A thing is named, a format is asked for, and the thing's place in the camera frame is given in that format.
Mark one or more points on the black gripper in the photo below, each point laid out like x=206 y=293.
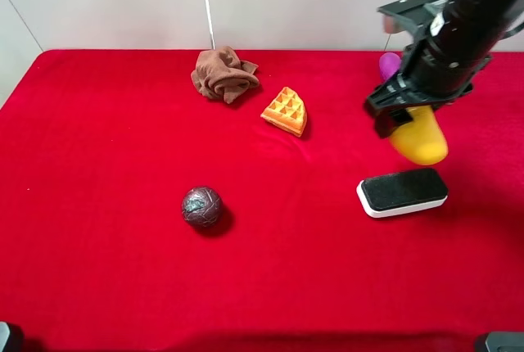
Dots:
x=432 y=74

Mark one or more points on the yellow toy mango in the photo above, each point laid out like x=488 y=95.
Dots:
x=421 y=140

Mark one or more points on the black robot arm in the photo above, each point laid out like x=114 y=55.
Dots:
x=452 y=40

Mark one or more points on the purple toy eggplant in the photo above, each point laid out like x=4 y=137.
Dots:
x=389 y=63

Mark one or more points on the black and white eraser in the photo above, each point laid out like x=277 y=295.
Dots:
x=402 y=193

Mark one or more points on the orange waffle piece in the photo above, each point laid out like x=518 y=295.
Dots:
x=287 y=112

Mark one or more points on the brown crumpled cloth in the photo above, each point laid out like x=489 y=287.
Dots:
x=220 y=74

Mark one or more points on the dark purple ball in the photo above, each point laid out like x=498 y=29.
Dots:
x=202 y=207

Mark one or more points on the white thin pole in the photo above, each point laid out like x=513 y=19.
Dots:
x=210 y=24

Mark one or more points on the black device bottom right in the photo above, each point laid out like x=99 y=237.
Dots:
x=500 y=342

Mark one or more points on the black device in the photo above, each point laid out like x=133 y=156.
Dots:
x=500 y=342
x=11 y=337

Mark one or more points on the red table cloth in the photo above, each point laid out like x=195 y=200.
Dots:
x=99 y=148

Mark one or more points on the black device bottom left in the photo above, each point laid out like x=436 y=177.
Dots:
x=11 y=337

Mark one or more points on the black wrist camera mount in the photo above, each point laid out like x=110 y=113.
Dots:
x=409 y=15

